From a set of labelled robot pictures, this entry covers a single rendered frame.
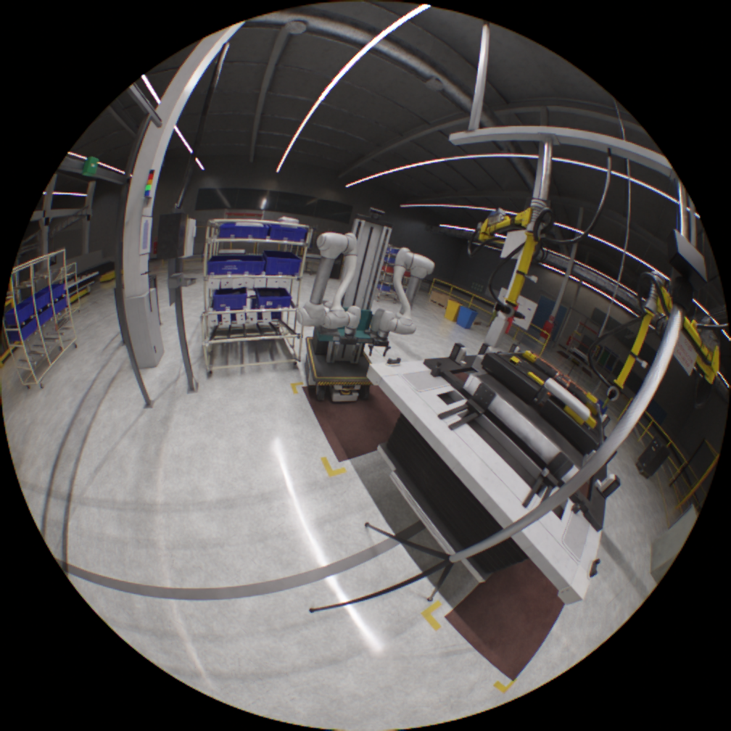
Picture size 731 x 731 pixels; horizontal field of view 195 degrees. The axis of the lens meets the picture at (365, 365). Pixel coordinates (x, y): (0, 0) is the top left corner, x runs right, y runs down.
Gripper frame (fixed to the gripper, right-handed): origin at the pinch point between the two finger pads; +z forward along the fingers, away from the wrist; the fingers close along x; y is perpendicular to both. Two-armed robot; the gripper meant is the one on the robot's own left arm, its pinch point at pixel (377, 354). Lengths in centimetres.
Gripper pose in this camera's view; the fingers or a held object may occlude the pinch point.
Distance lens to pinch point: 182.0
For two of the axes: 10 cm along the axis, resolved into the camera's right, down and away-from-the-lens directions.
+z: -2.3, 8.4, 4.9
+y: 3.2, 5.4, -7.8
